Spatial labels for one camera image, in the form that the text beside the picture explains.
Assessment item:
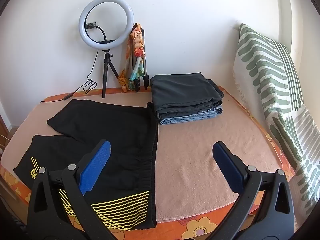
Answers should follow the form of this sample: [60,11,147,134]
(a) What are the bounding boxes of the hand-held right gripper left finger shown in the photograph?
[27,139,111,240]

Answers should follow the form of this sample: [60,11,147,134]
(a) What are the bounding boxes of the black pants with yellow stripes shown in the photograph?
[13,99,160,231]

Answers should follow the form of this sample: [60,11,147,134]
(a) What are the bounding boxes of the green striped white pillow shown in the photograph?
[265,104,320,216]
[232,23,309,130]

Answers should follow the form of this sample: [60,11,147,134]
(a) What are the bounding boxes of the dark grey folded pants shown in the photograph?
[149,72,223,119]

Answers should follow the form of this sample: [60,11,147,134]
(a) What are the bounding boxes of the colourful floral scarf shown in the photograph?
[119,23,147,93]

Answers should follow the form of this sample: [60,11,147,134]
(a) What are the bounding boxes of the black folded cloth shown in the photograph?
[208,79,224,98]

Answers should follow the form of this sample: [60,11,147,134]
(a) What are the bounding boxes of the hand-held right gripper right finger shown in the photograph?
[212,141,296,240]

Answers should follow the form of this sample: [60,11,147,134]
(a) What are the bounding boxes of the black ring light cable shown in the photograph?
[40,50,99,104]

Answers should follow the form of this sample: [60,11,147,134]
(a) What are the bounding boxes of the beige blanket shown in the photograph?
[0,90,296,223]

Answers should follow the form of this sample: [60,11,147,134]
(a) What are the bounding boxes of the folded black tripod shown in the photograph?
[130,27,150,93]

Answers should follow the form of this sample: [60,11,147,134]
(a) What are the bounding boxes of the white ring light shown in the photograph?
[79,0,134,49]

